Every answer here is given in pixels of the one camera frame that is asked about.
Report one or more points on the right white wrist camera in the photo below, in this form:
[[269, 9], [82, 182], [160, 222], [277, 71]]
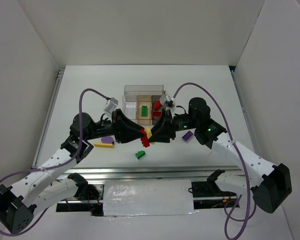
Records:
[[168, 103]]

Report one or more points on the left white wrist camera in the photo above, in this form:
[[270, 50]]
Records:
[[110, 106]]

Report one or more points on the long yellow lego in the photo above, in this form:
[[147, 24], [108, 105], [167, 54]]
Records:
[[103, 145]]

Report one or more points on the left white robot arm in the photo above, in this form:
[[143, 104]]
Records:
[[40, 189]]

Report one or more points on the tan translucent container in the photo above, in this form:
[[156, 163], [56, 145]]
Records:
[[144, 100]]

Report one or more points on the red rounded lego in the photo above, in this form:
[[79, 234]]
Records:
[[157, 105]]

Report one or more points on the aluminium rail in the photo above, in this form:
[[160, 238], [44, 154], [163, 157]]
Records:
[[48, 116], [156, 173]]

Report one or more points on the left aluminium rail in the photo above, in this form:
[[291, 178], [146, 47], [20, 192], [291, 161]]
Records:
[[48, 116]]

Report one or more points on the aluminium front rail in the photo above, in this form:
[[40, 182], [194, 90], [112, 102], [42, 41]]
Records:
[[156, 173]]

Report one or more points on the purple rounded lego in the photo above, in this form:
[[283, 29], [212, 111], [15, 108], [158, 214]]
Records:
[[107, 140]]

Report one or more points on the long clear container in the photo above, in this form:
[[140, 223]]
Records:
[[132, 91]]

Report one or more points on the green rounded lego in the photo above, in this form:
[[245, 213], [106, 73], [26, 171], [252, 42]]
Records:
[[140, 154]]

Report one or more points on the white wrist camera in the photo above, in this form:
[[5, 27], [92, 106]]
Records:
[[110, 106], [168, 103]]

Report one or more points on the small clear container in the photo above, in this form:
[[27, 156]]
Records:
[[129, 106]]

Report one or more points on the red green lego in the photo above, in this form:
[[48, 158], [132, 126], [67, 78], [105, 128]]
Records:
[[156, 115]]

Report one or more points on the green rectangular lego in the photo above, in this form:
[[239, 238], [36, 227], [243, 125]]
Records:
[[144, 111]]

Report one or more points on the purple rectangular lego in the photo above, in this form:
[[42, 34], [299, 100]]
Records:
[[187, 136]]

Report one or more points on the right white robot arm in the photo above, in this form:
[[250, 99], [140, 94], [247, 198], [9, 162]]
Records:
[[270, 184]]

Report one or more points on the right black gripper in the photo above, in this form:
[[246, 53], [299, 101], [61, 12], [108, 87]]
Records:
[[170, 125]]

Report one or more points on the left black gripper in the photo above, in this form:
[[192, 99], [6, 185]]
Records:
[[117, 126]]

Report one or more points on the yellow lego brick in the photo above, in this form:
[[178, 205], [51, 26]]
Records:
[[148, 132]]

